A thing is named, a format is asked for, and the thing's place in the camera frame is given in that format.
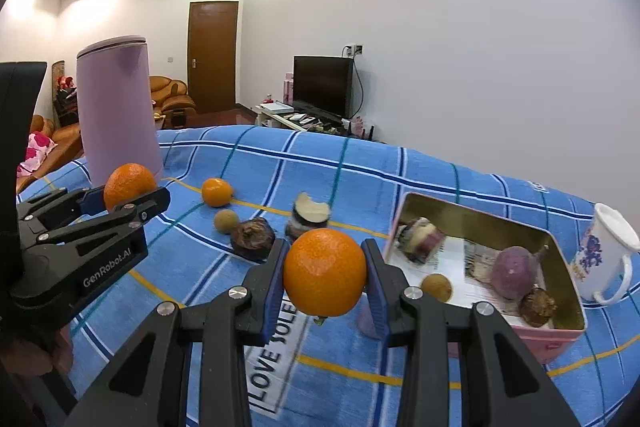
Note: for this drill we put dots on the pink floral cushion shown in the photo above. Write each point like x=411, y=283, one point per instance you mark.
x=37, y=154

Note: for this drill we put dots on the dark brown mangosteen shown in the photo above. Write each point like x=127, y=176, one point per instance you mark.
x=537, y=307
x=252, y=234

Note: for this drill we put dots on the bitten white-fleshed purple fruit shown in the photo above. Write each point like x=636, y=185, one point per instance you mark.
x=310, y=214

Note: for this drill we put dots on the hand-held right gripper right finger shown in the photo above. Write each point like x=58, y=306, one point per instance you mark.
x=372, y=297

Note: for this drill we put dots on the black flat television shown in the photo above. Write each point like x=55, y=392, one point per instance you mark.
x=322, y=84

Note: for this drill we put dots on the wall power socket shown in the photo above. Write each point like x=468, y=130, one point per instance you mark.
x=352, y=49

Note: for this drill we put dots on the dark cluttered chair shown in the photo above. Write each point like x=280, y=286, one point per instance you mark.
x=65, y=102

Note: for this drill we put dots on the lilac cylindrical container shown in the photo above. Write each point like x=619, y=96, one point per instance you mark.
x=115, y=107

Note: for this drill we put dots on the tall pink box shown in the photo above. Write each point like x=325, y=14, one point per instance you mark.
x=288, y=89

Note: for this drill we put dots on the pink metal tin box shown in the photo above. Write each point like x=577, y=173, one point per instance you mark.
x=550, y=342

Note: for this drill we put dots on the orange leather sofa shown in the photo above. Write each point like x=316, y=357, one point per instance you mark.
x=65, y=137

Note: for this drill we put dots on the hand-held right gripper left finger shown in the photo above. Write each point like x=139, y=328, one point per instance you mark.
x=277, y=287

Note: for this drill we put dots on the brown wooden door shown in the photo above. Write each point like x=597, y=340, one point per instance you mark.
x=212, y=57

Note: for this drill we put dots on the purple round fruit with stem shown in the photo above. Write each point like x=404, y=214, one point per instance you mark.
x=512, y=272

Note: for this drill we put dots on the brown longan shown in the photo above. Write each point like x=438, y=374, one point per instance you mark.
x=226, y=221
x=436, y=288

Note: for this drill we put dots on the orange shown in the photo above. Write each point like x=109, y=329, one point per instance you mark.
x=127, y=184
x=216, y=192
x=325, y=272

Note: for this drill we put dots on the person's left hand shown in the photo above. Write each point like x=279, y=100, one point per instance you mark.
x=35, y=354

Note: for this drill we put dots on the flat white device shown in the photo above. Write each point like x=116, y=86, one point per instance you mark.
x=276, y=106

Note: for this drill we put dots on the blue plaid cloth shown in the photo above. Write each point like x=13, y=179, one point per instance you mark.
x=350, y=187

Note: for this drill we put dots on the printed paper sheets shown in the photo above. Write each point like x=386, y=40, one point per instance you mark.
x=472, y=267

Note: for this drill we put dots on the white television stand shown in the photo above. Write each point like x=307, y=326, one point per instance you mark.
x=280, y=122

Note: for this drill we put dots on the remote controls cluster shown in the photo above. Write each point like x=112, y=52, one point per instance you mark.
x=302, y=118

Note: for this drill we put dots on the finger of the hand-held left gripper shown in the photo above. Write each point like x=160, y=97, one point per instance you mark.
x=92, y=202
x=130, y=212

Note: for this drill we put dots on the pile of yellow items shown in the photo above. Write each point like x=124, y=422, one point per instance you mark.
x=158, y=114

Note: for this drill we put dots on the black router with antennas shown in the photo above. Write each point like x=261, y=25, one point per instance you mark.
x=369, y=134

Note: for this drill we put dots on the cut purple and white fruit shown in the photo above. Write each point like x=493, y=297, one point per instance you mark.
x=420, y=239

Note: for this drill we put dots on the white mug with purple print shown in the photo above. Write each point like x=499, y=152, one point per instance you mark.
x=600, y=257

